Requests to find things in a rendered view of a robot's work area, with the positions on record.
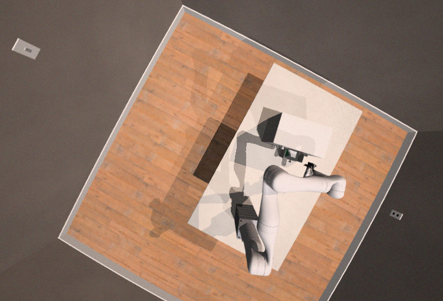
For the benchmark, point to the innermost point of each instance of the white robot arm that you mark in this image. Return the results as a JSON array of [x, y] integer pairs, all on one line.
[[277, 180]]

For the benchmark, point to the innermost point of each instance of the grey chest of drawers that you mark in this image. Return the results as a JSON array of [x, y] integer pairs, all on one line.
[[297, 133]]

